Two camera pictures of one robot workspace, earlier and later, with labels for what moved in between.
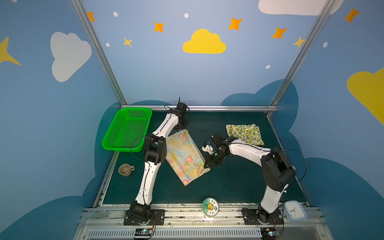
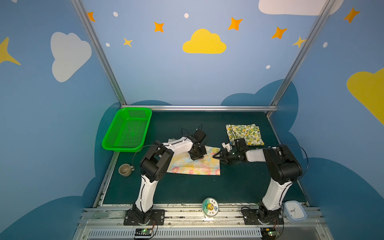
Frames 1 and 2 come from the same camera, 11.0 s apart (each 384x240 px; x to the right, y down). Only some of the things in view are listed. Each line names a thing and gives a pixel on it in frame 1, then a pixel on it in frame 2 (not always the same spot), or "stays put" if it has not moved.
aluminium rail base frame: [103, 222] stays put
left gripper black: [183, 118] → [197, 151]
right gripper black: [212, 156] → [229, 154]
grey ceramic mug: [125, 169] stays put
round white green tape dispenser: [210, 207] stays put
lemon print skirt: [250, 133] stays put
